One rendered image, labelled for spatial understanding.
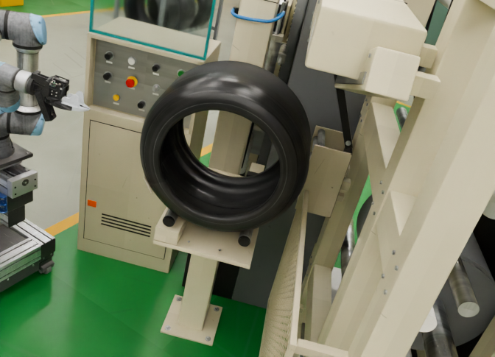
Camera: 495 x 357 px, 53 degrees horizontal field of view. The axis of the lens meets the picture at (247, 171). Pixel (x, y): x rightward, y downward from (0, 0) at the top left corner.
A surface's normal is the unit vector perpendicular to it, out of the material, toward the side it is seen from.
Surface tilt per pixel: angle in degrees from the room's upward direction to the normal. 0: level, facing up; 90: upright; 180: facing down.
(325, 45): 90
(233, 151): 90
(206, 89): 46
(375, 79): 72
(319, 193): 90
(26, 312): 0
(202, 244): 0
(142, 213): 90
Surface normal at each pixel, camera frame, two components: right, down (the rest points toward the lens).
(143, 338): 0.21, -0.85
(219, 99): -0.14, 0.29
